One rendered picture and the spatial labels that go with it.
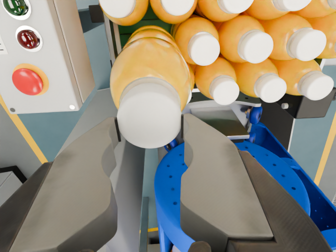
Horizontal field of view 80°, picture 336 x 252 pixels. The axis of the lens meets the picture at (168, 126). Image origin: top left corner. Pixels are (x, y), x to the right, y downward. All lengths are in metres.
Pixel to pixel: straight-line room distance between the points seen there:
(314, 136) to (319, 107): 1.63
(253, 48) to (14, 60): 0.31
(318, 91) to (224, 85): 0.15
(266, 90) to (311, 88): 0.07
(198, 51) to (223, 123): 0.21
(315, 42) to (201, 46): 0.15
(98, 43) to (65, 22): 1.11
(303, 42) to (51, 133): 1.74
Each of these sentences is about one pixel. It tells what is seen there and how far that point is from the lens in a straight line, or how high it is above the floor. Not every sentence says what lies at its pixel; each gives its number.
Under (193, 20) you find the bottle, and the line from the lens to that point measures 0.33.
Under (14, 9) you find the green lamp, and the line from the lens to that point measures 0.30.
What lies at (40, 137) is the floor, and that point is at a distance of 1.91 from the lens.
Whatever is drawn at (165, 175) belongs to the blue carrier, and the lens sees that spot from 0.41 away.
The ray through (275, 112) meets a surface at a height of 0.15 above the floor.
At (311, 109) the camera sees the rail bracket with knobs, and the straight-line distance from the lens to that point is 0.53.
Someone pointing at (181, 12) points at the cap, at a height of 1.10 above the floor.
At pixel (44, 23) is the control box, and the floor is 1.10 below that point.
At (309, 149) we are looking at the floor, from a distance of 2.24.
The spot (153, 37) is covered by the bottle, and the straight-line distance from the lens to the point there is 0.19.
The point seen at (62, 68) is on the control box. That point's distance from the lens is 0.30.
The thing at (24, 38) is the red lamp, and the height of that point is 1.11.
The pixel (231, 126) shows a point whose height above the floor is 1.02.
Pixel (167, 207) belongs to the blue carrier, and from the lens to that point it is 0.37.
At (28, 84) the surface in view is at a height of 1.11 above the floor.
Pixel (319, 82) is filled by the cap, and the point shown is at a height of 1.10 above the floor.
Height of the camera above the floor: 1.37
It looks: 58 degrees down
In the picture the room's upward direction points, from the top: 174 degrees clockwise
